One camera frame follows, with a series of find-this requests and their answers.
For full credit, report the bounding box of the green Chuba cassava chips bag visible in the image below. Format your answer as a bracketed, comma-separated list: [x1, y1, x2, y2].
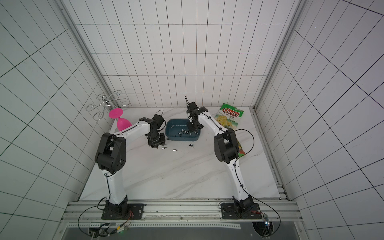
[214, 104, 244, 130]

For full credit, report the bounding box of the dark teal plastic storage box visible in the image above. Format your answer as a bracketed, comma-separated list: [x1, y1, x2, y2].
[165, 119, 201, 142]

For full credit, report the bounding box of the chrome wire glass rack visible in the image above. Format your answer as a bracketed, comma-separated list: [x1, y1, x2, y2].
[86, 90, 131, 121]

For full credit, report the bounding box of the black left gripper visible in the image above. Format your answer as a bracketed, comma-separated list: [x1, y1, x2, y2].
[147, 129, 166, 149]

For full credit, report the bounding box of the pink plastic wine glass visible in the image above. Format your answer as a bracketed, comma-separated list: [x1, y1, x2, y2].
[109, 108, 132, 132]

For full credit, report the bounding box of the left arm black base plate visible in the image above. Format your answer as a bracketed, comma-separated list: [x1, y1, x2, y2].
[101, 203, 145, 220]

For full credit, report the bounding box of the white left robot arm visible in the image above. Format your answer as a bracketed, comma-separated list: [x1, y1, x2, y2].
[95, 114, 166, 207]

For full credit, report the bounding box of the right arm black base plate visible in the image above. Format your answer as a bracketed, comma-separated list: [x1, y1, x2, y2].
[218, 202, 263, 220]

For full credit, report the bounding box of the aluminium rail frame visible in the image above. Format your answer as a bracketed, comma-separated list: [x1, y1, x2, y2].
[54, 186, 308, 240]

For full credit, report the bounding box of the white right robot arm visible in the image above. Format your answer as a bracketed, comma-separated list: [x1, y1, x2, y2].
[187, 102, 254, 214]

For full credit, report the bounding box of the small green snack packet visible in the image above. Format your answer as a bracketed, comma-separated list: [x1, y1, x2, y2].
[237, 141, 246, 158]

